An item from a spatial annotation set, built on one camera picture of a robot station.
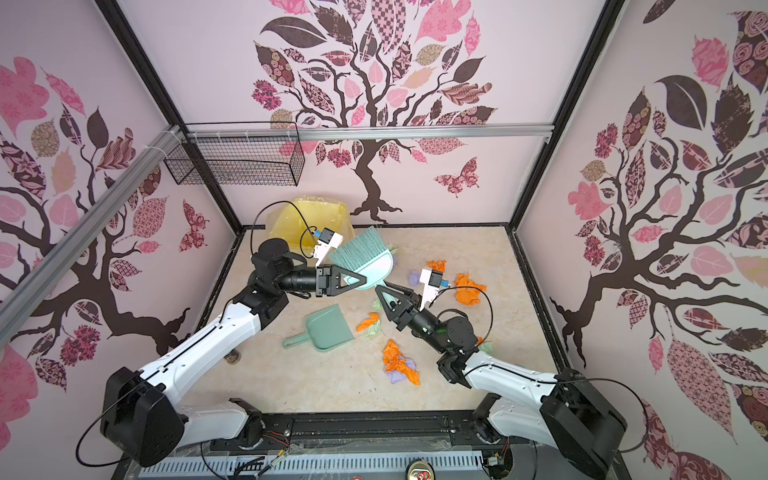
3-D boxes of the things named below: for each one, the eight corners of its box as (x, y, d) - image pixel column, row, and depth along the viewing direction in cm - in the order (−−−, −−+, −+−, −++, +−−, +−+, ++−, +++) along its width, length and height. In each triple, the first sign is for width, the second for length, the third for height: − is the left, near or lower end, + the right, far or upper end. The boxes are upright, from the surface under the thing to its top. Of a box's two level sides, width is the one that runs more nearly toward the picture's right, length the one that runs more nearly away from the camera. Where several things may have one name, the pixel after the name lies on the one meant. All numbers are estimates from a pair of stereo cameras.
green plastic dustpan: (289, 366, 86) (286, 364, 85) (280, 328, 94) (278, 325, 93) (354, 339, 92) (353, 337, 90) (341, 305, 100) (340, 302, 98)
